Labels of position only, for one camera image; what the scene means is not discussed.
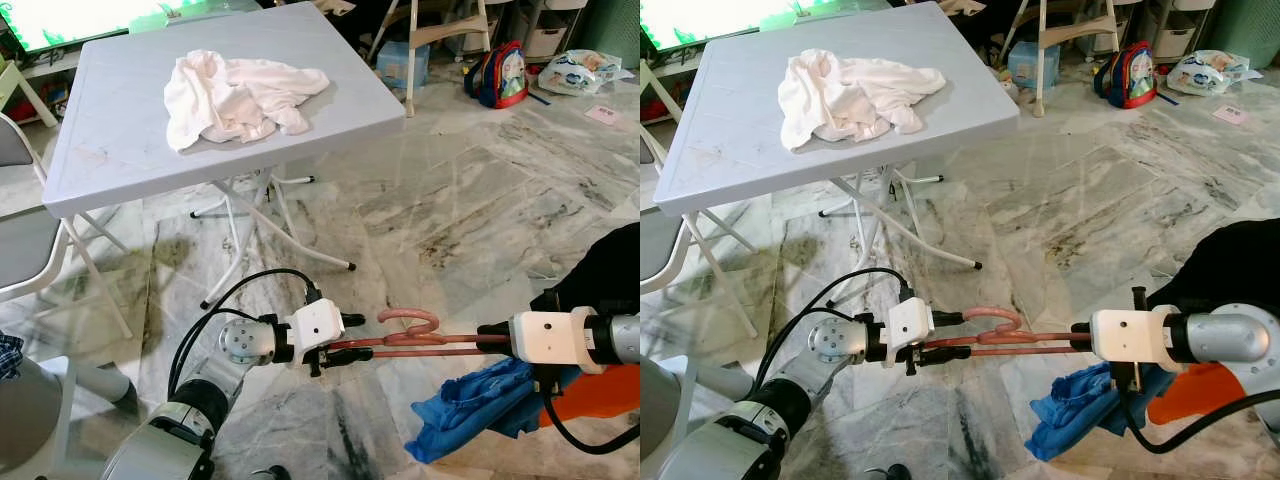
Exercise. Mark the pink card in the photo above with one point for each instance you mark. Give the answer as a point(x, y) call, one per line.
point(1230, 114)
point(602, 114)

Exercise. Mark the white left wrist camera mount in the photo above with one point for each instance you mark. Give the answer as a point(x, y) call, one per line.
point(318, 325)
point(910, 325)

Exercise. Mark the wooden high chair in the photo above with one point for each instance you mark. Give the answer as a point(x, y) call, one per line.
point(440, 35)
point(1070, 35)

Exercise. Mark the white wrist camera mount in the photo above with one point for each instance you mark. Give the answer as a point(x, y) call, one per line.
point(910, 325)
point(550, 338)
point(1130, 338)
point(318, 325)

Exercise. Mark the white blue plastic pack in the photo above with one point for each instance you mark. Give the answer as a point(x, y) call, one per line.
point(1205, 72)
point(575, 72)

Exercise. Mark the orange shirt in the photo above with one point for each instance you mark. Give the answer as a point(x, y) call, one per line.
point(600, 395)
point(1195, 395)

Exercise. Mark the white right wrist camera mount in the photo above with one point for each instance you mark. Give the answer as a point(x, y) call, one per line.
point(550, 338)
point(1130, 338)

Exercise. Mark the pink plastic hanger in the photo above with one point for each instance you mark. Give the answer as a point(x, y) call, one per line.
point(990, 311)
point(405, 313)

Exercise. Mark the green ribbed panel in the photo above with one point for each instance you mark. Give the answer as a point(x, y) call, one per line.
point(1250, 35)
point(615, 35)

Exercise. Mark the white towel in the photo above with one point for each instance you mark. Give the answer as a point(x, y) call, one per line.
point(230, 100)
point(845, 100)

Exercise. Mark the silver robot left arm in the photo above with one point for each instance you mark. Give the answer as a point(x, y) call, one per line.
point(835, 342)
point(245, 342)

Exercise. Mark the blue red backpack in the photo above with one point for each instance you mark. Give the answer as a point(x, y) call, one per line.
point(1127, 78)
point(497, 78)

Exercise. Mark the white storage bin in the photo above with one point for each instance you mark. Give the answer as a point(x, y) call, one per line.
point(1178, 40)
point(548, 40)

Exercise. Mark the black shirt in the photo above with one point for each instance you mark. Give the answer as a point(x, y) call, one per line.
point(605, 270)
point(1230, 265)

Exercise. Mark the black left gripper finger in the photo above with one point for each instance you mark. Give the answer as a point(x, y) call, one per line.
point(956, 356)
point(958, 343)
point(362, 357)
point(365, 345)

